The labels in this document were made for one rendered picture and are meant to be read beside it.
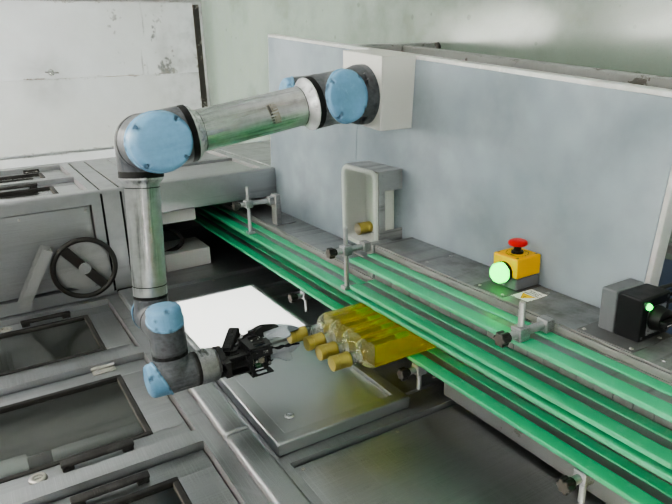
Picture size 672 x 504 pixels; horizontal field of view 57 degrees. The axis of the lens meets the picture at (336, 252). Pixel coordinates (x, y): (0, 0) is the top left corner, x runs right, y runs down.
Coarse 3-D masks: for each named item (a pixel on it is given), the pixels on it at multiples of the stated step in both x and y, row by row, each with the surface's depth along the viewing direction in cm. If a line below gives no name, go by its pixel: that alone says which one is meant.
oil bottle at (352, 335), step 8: (376, 320) 148; (384, 320) 148; (352, 328) 144; (360, 328) 144; (368, 328) 144; (376, 328) 144; (384, 328) 144; (344, 336) 142; (352, 336) 141; (360, 336) 141; (352, 344) 140
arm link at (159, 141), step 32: (256, 96) 130; (288, 96) 131; (320, 96) 132; (352, 96) 135; (128, 128) 117; (160, 128) 116; (192, 128) 120; (224, 128) 124; (256, 128) 128; (288, 128) 134; (128, 160) 123; (160, 160) 117; (192, 160) 124
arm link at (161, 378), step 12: (180, 360) 129; (192, 360) 131; (144, 372) 130; (156, 372) 127; (168, 372) 128; (180, 372) 129; (192, 372) 130; (156, 384) 127; (168, 384) 128; (180, 384) 129; (192, 384) 131; (156, 396) 128
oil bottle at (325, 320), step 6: (348, 306) 157; (354, 306) 157; (360, 306) 157; (366, 306) 157; (330, 312) 154; (336, 312) 154; (342, 312) 154; (348, 312) 154; (354, 312) 154; (360, 312) 154; (318, 318) 153; (324, 318) 151; (330, 318) 151; (336, 318) 151; (324, 324) 150; (330, 324) 150; (324, 330) 150
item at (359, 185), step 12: (348, 168) 174; (360, 168) 169; (348, 180) 179; (360, 180) 180; (372, 180) 178; (348, 192) 180; (360, 192) 182; (372, 192) 179; (348, 204) 181; (360, 204) 183; (372, 204) 180; (348, 216) 182; (360, 216) 184; (372, 216) 181; (348, 228) 183; (360, 240) 177; (372, 240) 176
